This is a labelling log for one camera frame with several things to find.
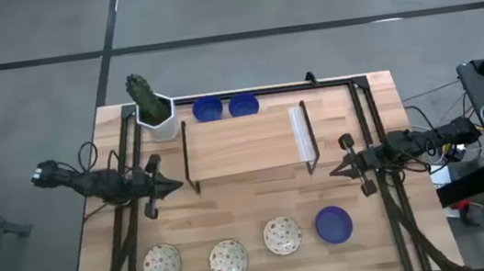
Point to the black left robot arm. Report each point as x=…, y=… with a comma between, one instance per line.
x=95, y=183

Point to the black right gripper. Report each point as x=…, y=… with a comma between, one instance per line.
x=367, y=161

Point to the small black clip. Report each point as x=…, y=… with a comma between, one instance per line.
x=310, y=78

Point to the clear plastic strip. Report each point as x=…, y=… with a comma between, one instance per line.
x=301, y=135

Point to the white hexagonal plant pot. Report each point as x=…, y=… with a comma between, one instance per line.
x=167, y=128

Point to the floral bowl green outside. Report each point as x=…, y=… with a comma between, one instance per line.
x=161, y=265
x=282, y=236
x=228, y=260

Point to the green cactus plant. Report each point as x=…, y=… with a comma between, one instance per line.
x=144, y=96

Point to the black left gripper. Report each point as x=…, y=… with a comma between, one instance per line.
x=151, y=186

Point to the black flat beam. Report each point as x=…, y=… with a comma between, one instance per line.
x=470, y=184

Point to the small blue white box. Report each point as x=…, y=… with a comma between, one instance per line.
x=454, y=152

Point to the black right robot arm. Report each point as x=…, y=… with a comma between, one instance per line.
x=409, y=140

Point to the large blue bowl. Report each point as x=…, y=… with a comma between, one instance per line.
x=334, y=225

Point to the small blue bowl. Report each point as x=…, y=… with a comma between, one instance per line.
x=243, y=105
x=207, y=109

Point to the wooden shelf with black legs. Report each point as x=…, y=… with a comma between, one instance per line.
x=243, y=144

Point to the white paper sheet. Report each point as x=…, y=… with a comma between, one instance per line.
x=440, y=176

